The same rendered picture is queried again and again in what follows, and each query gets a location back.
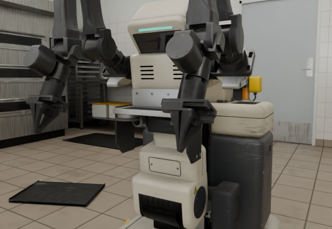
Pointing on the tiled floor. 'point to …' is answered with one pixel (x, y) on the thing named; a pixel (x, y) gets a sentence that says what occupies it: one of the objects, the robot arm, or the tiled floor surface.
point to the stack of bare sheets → (58, 194)
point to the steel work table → (82, 102)
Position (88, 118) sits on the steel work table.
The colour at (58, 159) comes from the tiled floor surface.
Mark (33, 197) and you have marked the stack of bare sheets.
